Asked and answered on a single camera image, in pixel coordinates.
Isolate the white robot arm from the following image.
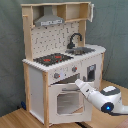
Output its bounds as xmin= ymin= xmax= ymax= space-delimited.
xmin=75 ymin=79 xmax=128 ymax=116

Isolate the wooden toy kitchen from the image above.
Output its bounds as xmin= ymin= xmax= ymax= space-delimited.
xmin=22 ymin=2 xmax=105 ymax=127

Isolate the grey range hood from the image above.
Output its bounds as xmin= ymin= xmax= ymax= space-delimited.
xmin=35 ymin=5 xmax=64 ymax=27

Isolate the black toy stovetop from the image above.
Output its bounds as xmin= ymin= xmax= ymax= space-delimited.
xmin=34 ymin=53 xmax=71 ymax=66

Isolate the black toy faucet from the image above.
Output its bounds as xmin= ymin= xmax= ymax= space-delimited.
xmin=67 ymin=33 xmax=83 ymax=49

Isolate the white dishwasher door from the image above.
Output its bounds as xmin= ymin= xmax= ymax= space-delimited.
xmin=81 ymin=55 xmax=102 ymax=89

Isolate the white oven door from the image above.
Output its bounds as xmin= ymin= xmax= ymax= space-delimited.
xmin=49 ymin=83 xmax=92 ymax=124

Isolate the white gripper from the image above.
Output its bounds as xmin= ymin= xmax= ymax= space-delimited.
xmin=75 ymin=79 xmax=95 ymax=99

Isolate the metal toy sink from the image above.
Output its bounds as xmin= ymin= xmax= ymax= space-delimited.
xmin=65 ymin=47 xmax=95 ymax=56

